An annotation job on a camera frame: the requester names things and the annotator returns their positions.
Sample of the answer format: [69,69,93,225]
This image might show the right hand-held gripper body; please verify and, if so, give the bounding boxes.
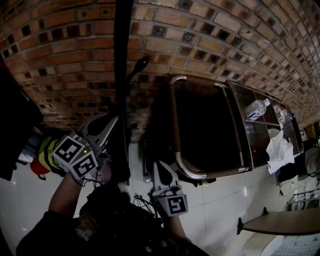
[149,185,189,218]

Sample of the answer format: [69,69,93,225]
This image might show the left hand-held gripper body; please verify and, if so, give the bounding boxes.
[51,129,109,180]

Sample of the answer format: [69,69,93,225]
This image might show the black coat rack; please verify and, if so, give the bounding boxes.
[101,0,151,185]

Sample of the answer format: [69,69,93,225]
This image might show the person's left forearm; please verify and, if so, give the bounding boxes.
[48,171,85,219]

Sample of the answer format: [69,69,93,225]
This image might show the person's right forearm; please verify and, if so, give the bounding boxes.
[162,214,188,241]

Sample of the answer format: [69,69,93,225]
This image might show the person's left hand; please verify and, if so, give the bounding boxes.
[95,159,113,185]

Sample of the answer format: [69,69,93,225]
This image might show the yellow striped garment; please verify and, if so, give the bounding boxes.
[37,135,63,175]

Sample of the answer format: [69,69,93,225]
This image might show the red garment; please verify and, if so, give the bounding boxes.
[29,156,52,181]

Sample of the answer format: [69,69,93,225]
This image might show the white and blue clothes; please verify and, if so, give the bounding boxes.
[17,126,44,165]

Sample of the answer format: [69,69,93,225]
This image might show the person's dark clothing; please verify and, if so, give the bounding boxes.
[15,183,210,256]

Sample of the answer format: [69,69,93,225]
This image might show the black hanging garment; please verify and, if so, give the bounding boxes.
[0,56,45,181]

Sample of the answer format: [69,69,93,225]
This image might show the white chair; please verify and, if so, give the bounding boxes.
[241,231,285,256]

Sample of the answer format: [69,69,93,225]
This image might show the glass door cabinet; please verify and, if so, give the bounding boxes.
[226,79,305,171]

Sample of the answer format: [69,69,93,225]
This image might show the clear water bottle blue label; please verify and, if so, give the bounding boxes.
[244,97,271,121]

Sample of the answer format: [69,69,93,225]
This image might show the white cloth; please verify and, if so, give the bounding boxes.
[265,129,296,175]

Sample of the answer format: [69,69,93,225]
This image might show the brown wooden table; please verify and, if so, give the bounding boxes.
[236,206,320,236]

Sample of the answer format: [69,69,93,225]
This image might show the small clear plastic bottle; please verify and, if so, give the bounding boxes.
[272,104,286,130]

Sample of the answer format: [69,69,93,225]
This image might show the black cable bundle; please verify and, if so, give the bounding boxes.
[132,191,165,224]

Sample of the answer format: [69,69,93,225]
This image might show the metal frame armchair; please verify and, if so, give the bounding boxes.
[168,74,252,181]

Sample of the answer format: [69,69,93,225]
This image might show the white wire rack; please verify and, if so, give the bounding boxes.
[286,188,320,211]

